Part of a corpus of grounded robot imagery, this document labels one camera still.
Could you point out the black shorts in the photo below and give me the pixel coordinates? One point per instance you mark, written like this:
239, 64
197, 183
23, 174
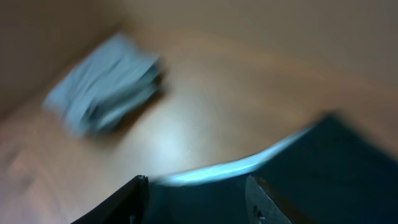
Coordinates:
331, 174

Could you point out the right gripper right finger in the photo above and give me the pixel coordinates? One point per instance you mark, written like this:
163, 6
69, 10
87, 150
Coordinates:
260, 207

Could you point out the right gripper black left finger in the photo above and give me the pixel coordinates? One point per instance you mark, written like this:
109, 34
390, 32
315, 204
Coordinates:
126, 206

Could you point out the folded grey shorts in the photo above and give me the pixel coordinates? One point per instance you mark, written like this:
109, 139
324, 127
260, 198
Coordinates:
116, 78

